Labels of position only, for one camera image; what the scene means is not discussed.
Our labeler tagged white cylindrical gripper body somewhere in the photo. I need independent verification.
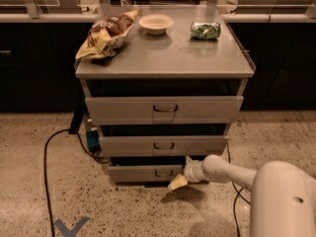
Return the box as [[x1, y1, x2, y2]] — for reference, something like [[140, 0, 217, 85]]
[[184, 160, 206, 183]]

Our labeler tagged grey bottom drawer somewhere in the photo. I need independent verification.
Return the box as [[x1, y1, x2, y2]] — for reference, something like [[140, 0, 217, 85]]
[[108, 165, 183, 183]]

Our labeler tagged grey drawer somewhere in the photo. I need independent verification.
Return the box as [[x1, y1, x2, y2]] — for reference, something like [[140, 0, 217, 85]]
[[100, 135, 228, 157], [108, 165, 183, 183], [86, 96, 243, 124]]

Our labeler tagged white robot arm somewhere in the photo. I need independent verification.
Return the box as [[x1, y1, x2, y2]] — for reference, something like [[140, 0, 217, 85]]
[[168, 155, 316, 237]]

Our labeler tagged grey top drawer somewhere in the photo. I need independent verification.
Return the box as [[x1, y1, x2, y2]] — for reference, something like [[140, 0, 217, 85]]
[[86, 96, 243, 124]]

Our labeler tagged grey drawer cabinet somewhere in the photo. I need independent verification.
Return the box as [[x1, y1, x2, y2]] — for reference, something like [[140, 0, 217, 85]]
[[76, 6, 254, 169]]

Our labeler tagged grey middle drawer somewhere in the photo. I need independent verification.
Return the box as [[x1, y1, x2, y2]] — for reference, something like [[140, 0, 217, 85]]
[[100, 135, 228, 157]]

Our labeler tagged blue power box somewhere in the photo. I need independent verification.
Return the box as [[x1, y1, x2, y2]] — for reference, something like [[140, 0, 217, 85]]
[[86, 130, 101, 152]]

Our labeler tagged blue tape floor mark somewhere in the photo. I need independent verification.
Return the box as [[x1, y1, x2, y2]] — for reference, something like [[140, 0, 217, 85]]
[[53, 216, 91, 237]]

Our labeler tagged green snack bag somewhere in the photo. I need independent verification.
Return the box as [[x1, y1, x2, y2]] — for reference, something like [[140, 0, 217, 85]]
[[191, 22, 221, 40]]

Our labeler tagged white paper bowl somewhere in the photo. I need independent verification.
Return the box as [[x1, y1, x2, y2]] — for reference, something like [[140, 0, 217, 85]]
[[138, 14, 174, 36]]

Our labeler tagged brown yellow chip bag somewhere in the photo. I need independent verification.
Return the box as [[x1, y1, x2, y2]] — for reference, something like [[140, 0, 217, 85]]
[[76, 10, 139, 59]]

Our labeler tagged black cable left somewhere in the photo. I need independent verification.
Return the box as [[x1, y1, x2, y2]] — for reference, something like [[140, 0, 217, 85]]
[[42, 127, 109, 237]]

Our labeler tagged dark counter with rail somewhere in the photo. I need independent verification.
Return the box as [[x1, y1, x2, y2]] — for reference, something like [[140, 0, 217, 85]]
[[0, 22, 316, 112]]

